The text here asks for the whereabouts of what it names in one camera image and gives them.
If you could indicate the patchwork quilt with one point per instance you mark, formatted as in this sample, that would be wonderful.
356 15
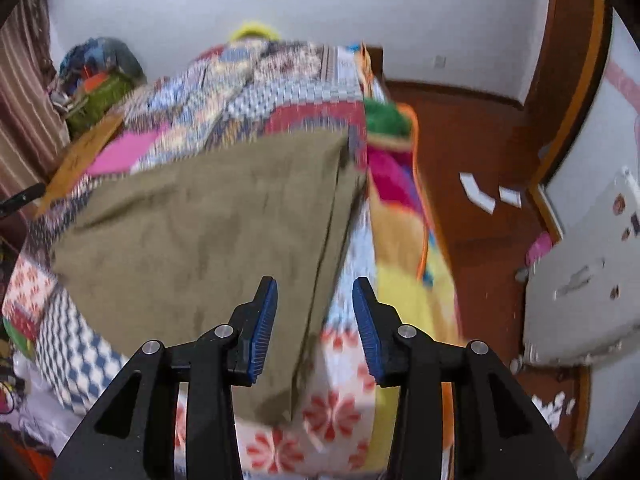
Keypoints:
280 100

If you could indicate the white wall socket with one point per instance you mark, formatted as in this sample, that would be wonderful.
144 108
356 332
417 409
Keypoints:
439 61

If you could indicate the striped curtain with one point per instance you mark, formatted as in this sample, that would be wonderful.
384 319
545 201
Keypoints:
25 90

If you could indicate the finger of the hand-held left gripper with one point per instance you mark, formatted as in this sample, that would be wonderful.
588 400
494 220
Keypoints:
20 201

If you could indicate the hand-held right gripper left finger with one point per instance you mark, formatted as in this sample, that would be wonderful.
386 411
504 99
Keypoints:
264 330

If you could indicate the white paper piece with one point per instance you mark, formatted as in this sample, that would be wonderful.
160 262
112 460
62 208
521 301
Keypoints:
510 196
477 192

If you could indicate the yellow round object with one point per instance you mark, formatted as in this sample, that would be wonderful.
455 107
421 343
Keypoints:
254 31

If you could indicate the pile of colourful clothes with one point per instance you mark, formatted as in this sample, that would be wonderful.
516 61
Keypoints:
95 80

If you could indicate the olive green pants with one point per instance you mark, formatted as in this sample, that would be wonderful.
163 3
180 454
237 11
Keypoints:
200 240

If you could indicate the colourful fleece blanket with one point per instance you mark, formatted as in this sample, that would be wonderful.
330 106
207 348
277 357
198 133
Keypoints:
400 220

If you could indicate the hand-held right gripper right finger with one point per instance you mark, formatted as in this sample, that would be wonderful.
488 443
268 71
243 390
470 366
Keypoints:
364 330

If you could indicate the grey door with stickers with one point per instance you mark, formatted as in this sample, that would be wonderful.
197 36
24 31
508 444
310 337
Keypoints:
585 270

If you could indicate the wooden door frame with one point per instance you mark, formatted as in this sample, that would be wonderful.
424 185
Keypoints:
565 90

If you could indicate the pink plastic object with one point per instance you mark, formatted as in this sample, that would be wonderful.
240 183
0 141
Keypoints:
539 248

